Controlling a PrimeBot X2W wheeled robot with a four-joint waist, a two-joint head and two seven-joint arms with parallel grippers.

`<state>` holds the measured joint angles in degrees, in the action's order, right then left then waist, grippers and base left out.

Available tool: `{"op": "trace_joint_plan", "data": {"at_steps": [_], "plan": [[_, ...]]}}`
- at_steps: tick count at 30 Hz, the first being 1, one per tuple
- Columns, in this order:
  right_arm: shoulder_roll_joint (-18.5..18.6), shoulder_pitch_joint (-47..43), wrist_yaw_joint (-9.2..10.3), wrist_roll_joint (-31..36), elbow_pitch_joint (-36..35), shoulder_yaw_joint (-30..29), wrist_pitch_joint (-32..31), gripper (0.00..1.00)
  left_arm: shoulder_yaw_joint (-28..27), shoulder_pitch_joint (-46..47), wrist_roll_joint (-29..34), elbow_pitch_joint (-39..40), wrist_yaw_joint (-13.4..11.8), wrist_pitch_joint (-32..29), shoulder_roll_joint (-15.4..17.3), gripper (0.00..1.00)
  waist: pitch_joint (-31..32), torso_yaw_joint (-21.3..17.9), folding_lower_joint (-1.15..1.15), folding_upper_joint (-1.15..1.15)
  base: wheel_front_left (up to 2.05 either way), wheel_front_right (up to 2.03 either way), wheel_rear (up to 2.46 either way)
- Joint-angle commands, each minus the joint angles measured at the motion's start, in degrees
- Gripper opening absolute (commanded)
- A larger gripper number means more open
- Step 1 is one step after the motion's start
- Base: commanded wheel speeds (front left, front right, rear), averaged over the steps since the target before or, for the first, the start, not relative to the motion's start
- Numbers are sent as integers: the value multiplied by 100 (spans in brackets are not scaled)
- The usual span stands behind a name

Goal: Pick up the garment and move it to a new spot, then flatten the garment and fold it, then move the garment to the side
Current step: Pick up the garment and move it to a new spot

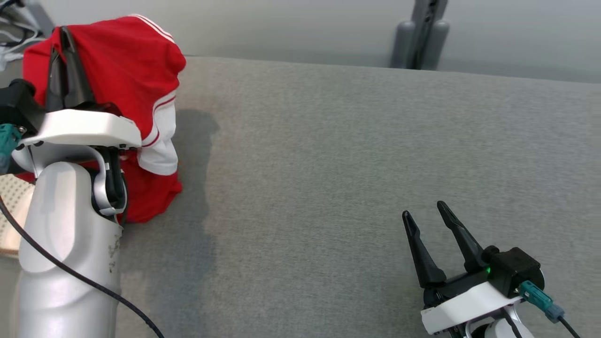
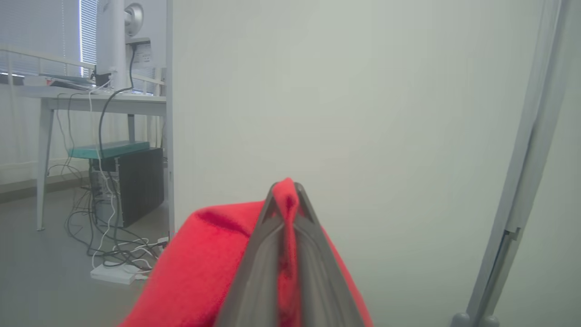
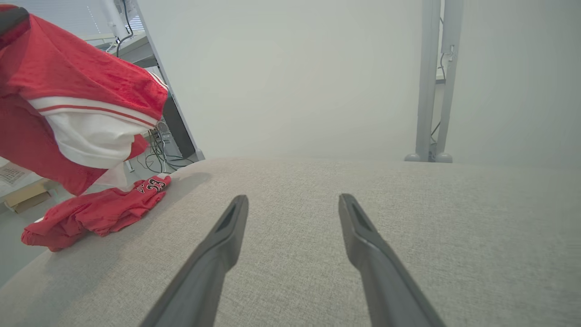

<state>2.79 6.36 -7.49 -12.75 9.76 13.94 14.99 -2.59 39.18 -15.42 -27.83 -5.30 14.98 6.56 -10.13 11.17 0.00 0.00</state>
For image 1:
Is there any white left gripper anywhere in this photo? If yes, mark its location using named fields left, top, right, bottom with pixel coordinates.
left=13, top=27, right=142, bottom=162

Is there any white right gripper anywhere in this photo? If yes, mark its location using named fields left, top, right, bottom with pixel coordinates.
left=402, top=201, right=522, bottom=335

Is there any red Bulls 23 jersey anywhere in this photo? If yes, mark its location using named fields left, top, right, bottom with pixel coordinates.
left=22, top=14, right=187, bottom=177

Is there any beige perforated laundry basket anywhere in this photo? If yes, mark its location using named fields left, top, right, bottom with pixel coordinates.
left=0, top=174, right=36, bottom=257

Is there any teal left camera connector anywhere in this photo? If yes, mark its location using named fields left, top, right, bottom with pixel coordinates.
left=0, top=124, right=22, bottom=174

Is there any teal camera connector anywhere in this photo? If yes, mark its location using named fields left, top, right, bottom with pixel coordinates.
left=519, top=281, right=566, bottom=323
left=0, top=124, right=22, bottom=174

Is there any teal right camera connector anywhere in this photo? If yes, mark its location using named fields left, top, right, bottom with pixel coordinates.
left=519, top=281, right=566, bottom=323

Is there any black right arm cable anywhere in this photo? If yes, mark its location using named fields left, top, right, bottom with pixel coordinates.
left=558, top=317, right=583, bottom=338

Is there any grey partition post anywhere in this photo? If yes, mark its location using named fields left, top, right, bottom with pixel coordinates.
left=391, top=0, right=450, bottom=71

